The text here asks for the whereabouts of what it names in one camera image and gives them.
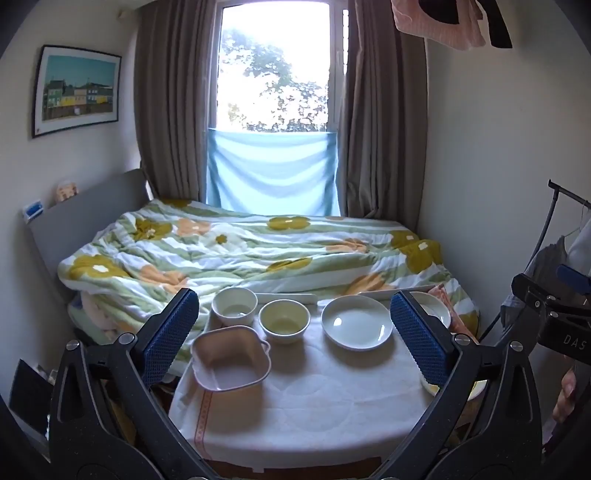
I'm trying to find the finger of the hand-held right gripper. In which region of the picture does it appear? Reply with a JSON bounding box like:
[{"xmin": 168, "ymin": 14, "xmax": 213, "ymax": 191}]
[
  {"xmin": 556, "ymin": 264, "xmax": 591, "ymax": 296},
  {"xmin": 512, "ymin": 274, "xmax": 561, "ymax": 324}
]

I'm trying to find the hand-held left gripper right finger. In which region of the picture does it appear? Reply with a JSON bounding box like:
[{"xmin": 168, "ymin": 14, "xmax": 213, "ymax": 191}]
[{"xmin": 376, "ymin": 290, "xmax": 543, "ymax": 480}]

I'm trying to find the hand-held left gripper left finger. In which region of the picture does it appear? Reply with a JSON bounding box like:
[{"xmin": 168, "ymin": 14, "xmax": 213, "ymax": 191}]
[{"xmin": 48, "ymin": 287, "xmax": 218, "ymax": 480}]

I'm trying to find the white plate with ribbed rim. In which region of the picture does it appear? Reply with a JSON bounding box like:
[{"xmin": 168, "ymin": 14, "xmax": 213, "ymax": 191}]
[{"xmin": 406, "ymin": 291, "xmax": 452, "ymax": 330}]

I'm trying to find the plain white plate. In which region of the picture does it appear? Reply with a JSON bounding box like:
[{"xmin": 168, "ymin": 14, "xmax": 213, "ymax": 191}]
[{"xmin": 321, "ymin": 295, "xmax": 394, "ymax": 352}]

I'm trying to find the pink square bowl with handles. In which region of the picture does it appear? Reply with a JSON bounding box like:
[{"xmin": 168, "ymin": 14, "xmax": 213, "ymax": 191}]
[{"xmin": 190, "ymin": 325, "xmax": 271, "ymax": 393}]

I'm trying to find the person's right hand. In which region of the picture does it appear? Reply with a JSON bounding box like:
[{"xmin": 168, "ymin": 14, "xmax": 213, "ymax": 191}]
[{"xmin": 551, "ymin": 357, "xmax": 579, "ymax": 423}]

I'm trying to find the grey hanging garment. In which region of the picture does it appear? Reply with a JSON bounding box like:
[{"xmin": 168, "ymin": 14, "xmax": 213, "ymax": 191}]
[{"xmin": 501, "ymin": 235, "xmax": 573, "ymax": 324}]

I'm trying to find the white hanging garment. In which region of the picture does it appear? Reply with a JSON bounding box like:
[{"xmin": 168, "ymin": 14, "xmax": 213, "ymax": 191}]
[{"xmin": 567, "ymin": 203, "xmax": 591, "ymax": 278}]

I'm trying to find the black clothes rack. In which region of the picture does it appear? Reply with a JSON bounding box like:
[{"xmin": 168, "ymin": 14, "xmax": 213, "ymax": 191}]
[{"xmin": 480, "ymin": 180, "xmax": 591, "ymax": 342}]

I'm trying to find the white round bowl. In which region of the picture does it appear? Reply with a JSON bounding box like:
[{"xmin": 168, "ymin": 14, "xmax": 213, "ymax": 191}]
[{"xmin": 211, "ymin": 287, "xmax": 258, "ymax": 328}]

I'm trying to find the floral green yellow duvet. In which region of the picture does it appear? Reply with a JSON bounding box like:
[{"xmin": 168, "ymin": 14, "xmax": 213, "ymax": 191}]
[{"xmin": 58, "ymin": 198, "xmax": 481, "ymax": 370}]

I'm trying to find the cream round bowl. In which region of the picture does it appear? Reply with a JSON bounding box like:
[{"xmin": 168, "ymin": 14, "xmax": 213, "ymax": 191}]
[{"xmin": 257, "ymin": 299, "xmax": 311, "ymax": 346}]

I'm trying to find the white floral tablecloth orange border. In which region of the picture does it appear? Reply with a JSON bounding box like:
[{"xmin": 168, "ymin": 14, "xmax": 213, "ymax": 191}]
[{"xmin": 167, "ymin": 285, "xmax": 478, "ymax": 480}]

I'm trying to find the grey bed headboard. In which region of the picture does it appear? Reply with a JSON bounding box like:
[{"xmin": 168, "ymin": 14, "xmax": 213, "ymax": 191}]
[{"xmin": 23, "ymin": 168, "xmax": 155, "ymax": 296}]

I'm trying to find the black flat object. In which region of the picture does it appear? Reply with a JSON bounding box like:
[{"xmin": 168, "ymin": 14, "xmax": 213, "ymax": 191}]
[{"xmin": 9, "ymin": 359, "xmax": 58, "ymax": 435}]

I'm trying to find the light blue cloth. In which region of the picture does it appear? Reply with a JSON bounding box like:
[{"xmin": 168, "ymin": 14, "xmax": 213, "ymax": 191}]
[{"xmin": 205, "ymin": 128, "xmax": 342, "ymax": 217}]

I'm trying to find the brown curtain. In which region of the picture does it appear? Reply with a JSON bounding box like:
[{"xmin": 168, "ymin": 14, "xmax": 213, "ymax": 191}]
[
  {"xmin": 134, "ymin": 0, "xmax": 222, "ymax": 204},
  {"xmin": 330, "ymin": 0, "xmax": 428, "ymax": 222}
]

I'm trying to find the framed picture of houses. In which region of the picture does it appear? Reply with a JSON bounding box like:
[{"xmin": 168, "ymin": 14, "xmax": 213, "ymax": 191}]
[{"xmin": 31, "ymin": 45, "xmax": 123, "ymax": 139}]

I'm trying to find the black hanging garment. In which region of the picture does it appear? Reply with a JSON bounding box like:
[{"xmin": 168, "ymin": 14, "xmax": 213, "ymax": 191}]
[{"xmin": 418, "ymin": 0, "xmax": 513, "ymax": 49}]

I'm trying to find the pink hanging cloth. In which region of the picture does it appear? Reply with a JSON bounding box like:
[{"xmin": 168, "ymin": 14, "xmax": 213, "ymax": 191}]
[{"xmin": 390, "ymin": 0, "xmax": 488, "ymax": 51}]

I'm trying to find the window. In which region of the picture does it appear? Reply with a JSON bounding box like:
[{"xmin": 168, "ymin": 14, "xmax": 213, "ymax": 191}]
[{"xmin": 215, "ymin": 0, "xmax": 352, "ymax": 134}]

